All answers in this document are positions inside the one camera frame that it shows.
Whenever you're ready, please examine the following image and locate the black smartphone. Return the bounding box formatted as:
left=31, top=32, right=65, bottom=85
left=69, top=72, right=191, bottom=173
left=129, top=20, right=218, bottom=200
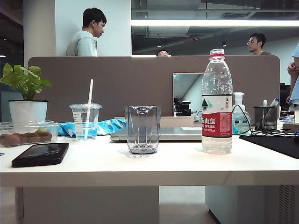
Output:
left=11, top=142, right=70, bottom=168

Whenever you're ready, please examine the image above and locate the white plant pot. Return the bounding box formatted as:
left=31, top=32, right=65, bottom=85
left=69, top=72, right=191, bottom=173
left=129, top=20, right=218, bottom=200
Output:
left=8, top=100, right=49, bottom=124

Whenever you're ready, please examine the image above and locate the brown desk partition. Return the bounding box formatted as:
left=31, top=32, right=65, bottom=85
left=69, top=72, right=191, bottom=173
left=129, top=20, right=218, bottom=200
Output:
left=28, top=55, right=281, bottom=122

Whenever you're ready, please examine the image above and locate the silver laptop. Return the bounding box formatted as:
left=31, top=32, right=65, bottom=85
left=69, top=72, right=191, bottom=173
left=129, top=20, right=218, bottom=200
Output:
left=110, top=126, right=203, bottom=142

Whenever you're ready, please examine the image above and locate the clear glass mug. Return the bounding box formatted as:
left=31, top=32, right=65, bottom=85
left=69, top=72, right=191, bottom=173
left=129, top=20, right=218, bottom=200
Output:
left=124, top=105, right=161, bottom=159

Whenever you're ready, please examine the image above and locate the white table support panel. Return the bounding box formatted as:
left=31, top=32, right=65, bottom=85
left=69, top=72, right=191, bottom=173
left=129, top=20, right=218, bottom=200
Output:
left=15, top=186, right=160, bottom=224

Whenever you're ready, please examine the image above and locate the clear plastic lidded cup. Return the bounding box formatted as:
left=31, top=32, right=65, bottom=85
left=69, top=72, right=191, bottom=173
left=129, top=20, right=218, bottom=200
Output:
left=69, top=103, right=103, bottom=140

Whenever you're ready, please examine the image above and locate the black mouse mat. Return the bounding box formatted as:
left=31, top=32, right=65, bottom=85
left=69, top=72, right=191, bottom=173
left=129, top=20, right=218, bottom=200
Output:
left=239, top=134, right=299, bottom=159

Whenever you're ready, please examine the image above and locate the green leafy plant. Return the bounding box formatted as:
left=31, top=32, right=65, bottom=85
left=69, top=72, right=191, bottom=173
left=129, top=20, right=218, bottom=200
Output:
left=0, top=63, right=53, bottom=101

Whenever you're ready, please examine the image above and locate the mineral water bottle red label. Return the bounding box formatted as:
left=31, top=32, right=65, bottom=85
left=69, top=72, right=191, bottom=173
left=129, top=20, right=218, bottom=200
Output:
left=201, top=48, right=234, bottom=154

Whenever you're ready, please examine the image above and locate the black desk cable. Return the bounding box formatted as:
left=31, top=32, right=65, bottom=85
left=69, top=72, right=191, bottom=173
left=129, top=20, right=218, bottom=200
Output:
left=231, top=104, right=299, bottom=137

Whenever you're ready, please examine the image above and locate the silver framed mirror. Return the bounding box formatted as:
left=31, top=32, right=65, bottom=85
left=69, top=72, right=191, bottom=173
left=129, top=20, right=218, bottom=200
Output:
left=172, top=72, right=206, bottom=117

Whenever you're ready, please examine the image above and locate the blue white plastic bag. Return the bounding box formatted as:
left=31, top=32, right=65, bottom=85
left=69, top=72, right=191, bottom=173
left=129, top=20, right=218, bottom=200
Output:
left=57, top=118, right=127, bottom=137

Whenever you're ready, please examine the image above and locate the grey vented cabinet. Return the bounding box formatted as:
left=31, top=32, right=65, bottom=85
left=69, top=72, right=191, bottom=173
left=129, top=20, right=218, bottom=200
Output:
left=206, top=185, right=299, bottom=224

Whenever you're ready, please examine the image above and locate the man with glasses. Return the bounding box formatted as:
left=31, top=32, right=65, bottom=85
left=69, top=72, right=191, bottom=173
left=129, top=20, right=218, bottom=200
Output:
left=247, top=32, right=271, bottom=56

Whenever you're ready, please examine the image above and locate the white drinking straw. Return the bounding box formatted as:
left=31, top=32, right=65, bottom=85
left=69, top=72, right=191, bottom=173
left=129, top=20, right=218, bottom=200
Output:
left=84, top=79, right=94, bottom=140

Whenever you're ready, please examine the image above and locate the man in white t-shirt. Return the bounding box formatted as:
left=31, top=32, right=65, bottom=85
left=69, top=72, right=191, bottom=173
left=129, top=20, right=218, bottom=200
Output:
left=65, top=7, right=107, bottom=56

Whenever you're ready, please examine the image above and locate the clear plastic fruit container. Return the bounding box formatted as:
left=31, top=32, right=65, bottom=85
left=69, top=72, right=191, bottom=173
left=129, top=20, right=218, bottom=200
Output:
left=0, top=120, right=60, bottom=147

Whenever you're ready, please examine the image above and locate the black mesh pen holder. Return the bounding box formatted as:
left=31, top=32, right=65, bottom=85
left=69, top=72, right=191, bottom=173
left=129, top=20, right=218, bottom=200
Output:
left=253, top=106, right=281, bottom=132

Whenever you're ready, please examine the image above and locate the blue hand sanitizer pump bottle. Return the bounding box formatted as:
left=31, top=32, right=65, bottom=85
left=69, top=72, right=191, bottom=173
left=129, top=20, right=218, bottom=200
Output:
left=231, top=92, right=252, bottom=135

